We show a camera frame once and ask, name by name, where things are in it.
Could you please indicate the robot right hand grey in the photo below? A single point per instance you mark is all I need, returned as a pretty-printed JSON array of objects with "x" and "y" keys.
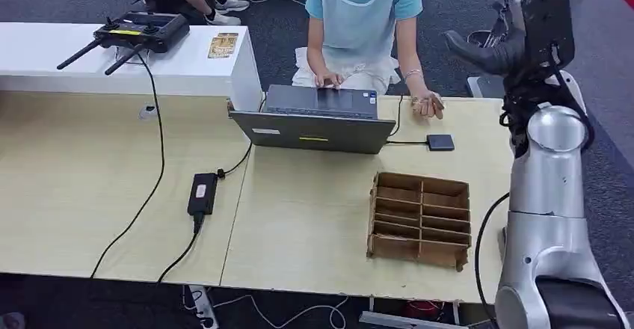
[{"x": 542, "y": 24}]

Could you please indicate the person's right hand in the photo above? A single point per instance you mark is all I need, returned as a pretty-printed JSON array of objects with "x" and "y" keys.
[{"x": 329, "y": 80}]

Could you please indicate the person's left hand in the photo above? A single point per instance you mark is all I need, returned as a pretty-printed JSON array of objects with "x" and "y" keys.
[{"x": 428, "y": 105}]

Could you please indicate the robot right arm silver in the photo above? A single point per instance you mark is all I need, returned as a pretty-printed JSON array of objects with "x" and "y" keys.
[{"x": 547, "y": 188}]

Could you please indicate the small black square drive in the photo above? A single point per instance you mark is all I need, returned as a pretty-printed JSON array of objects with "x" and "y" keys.
[{"x": 440, "y": 143}]

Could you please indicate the grey laptop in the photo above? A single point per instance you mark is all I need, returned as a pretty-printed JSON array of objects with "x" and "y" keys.
[{"x": 314, "y": 134}]

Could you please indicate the grey panel stand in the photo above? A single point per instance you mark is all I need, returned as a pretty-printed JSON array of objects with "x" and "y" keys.
[{"x": 483, "y": 88}]

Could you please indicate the person at laptop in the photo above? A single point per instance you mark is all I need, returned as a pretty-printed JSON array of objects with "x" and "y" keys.
[{"x": 361, "y": 24}]

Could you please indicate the yellow printed card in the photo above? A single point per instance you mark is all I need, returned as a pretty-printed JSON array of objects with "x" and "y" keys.
[{"x": 223, "y": 45}]

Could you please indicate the wooden compartment card box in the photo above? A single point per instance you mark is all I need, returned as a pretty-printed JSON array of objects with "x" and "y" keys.
[{"x": 420, "y": 220}]

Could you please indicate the white cabinet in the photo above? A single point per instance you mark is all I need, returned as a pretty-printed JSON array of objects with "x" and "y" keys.
[{"x": 183, "y": 71}]

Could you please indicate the black power adapter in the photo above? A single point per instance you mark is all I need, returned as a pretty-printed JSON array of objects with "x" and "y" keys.
[{"x": 202, "y": 194}]

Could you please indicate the black remote controller with antennas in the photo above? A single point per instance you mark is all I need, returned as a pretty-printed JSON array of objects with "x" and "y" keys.
[{"x": 142, "y": 30}]

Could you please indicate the red object under desk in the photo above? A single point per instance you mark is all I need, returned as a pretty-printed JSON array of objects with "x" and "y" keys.
[{"x": 423, "y": 310}]

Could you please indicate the grey metal desk foot bar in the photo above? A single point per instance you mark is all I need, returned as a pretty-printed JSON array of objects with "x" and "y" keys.
[{"x": 401, "y": 323}]

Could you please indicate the white power strip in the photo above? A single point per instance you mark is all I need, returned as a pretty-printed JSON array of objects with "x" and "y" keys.
[{"x": 202, "y": 311}]

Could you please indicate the chrome stanchion post with base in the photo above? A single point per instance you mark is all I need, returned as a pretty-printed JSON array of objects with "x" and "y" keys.
[{"x": 479, "y": 39}]

